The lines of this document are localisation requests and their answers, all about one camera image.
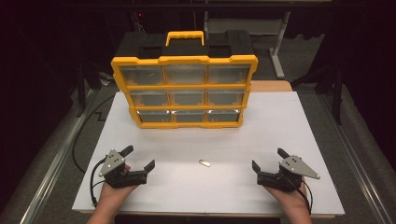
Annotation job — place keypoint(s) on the yellow black organizer box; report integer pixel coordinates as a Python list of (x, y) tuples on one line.
[(183, 59)]

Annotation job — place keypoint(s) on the white board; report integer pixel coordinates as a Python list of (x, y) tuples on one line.
[(186, 193)]

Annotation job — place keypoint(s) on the aluminium rail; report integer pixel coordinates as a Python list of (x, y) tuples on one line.
[(356, 165), (55, 165)]

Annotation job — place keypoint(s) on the white metal stand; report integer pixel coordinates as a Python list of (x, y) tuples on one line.
[(278, 62)]

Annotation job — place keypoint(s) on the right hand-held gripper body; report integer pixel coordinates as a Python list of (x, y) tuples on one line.
[(297, 166)]

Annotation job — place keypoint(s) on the person's right hand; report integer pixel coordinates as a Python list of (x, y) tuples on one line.
[(288, 199)]

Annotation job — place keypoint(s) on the clear plastic drawer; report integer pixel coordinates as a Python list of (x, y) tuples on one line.
[(229, 74)]

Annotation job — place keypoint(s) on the dark stand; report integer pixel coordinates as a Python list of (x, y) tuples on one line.
[(81, 93)]

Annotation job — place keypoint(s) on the person's left hand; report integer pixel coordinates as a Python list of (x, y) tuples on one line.
[(115, 194)]

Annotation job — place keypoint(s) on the small metal piece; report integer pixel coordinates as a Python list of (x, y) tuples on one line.
[(205, 163)]

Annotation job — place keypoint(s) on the set of clear drawers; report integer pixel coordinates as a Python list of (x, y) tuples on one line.
[(143, 76)]

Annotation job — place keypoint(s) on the wooden table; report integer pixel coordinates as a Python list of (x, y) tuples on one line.
[(271, 86)]

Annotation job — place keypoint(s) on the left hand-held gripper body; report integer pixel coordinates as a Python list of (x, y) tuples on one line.
[(113, 163)]

